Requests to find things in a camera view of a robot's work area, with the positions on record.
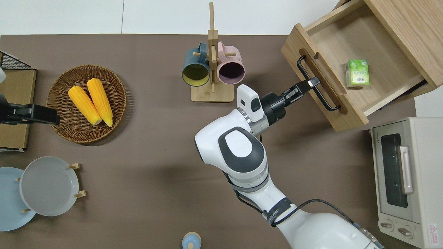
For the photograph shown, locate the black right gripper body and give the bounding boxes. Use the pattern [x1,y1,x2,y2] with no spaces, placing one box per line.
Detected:
[260,92,288,126]

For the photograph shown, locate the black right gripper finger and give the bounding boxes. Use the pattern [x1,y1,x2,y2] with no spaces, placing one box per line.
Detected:
[282,77,321,104]

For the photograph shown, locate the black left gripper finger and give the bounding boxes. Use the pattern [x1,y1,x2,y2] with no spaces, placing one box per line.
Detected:
[33,105,60,125]

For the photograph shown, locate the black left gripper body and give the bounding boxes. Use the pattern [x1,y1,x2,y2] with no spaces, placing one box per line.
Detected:
[0,93,33,124]

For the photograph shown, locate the brown wicker basket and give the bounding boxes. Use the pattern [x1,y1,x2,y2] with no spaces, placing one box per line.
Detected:
[46,65,127,144]

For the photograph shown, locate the yellow corn cob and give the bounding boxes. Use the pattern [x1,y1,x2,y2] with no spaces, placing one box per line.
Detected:
[68,86,102,126]
[87,78,114,128]

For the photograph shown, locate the green tissue pack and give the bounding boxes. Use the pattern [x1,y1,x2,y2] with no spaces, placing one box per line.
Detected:
[345,59,370,89]

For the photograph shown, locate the wooden plate rack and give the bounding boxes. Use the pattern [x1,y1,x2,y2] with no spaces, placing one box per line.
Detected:
[15,163,87,213]

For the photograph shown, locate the pink mug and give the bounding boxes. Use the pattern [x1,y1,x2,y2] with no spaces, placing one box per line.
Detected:
[217,41,246,85]

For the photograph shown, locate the wooden mug tree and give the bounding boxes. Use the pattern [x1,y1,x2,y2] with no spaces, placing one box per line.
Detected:
[190,2,235,103]

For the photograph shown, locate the grey plate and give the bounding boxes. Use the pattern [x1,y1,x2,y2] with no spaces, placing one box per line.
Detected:
[19,156,79,217]

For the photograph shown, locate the dark blue mug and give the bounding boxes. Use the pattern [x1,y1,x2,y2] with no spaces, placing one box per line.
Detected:
[182,42,211,87]

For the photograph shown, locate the light blue plate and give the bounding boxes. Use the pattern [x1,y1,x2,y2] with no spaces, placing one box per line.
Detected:
[0,167,37,232]

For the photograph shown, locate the brown table mat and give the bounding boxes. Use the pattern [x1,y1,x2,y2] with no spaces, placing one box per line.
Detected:
[0,34,417,249]

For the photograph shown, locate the white toaster oven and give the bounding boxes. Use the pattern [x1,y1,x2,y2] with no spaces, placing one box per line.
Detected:
[370,117,443,249]

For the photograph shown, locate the black wire wooden shelf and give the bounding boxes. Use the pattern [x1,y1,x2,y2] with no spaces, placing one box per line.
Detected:
[0,51,37,153]

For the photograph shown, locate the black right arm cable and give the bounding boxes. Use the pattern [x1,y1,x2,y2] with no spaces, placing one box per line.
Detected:
[228,178,359,229]

